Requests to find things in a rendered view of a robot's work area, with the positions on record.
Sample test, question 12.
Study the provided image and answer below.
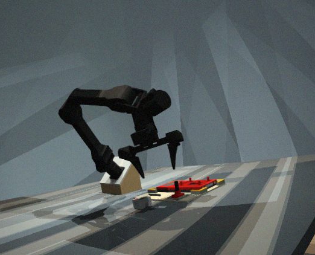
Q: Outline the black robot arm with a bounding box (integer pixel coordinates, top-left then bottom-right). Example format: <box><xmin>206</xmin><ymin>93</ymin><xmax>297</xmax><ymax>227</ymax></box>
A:
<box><xmin>59</xmin><ymin>85</ymin><xmax>171</xmax><ymax>180</ymax></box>

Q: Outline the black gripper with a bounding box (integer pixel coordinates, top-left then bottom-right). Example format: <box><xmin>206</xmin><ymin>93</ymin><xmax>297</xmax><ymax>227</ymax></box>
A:
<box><xmin>118</xmin><ymin>119</ymin><xmax>184</xmax><ymax>179</ymax></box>

